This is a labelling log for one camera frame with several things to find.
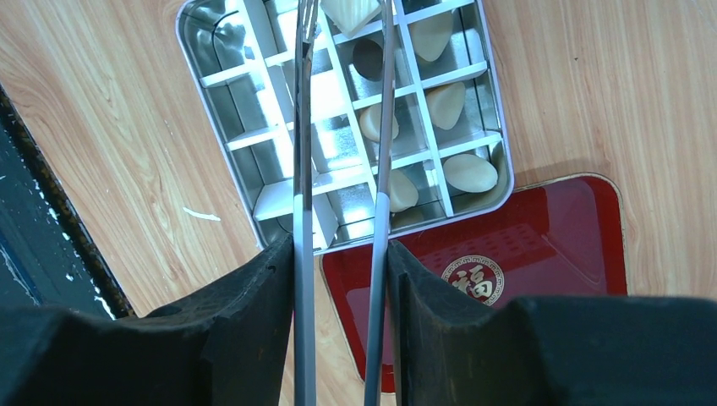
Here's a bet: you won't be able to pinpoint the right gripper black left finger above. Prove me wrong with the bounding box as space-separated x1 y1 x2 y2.
1 236 294 405

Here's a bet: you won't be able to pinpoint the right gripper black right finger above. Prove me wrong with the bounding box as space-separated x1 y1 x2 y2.
387 242 716 405

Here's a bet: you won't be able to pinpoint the metal tongs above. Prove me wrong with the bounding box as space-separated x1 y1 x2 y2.
293 1 395 405

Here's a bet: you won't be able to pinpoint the square white chocolate piece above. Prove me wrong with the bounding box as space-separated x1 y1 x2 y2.
320 0 381 38

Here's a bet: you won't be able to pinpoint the red rectangular tray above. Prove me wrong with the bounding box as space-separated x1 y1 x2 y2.
322 175 628 405

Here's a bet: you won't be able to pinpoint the silver compartment tin box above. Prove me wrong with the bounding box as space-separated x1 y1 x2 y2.
176 1 514 253

